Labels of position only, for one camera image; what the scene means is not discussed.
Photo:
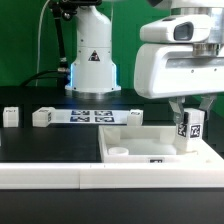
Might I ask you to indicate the white square tabletop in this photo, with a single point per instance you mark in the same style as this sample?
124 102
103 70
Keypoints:
150 144

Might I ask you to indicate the white U-shaped fence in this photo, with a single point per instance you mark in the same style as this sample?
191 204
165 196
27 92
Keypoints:
23 166

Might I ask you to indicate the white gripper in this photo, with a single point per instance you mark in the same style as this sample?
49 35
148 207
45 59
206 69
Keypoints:
164 71

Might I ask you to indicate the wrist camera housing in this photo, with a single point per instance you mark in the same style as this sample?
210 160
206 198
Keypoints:
198 28

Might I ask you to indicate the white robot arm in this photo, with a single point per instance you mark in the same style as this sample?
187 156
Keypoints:
94 73

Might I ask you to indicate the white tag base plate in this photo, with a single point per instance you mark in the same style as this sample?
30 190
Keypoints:
67 116

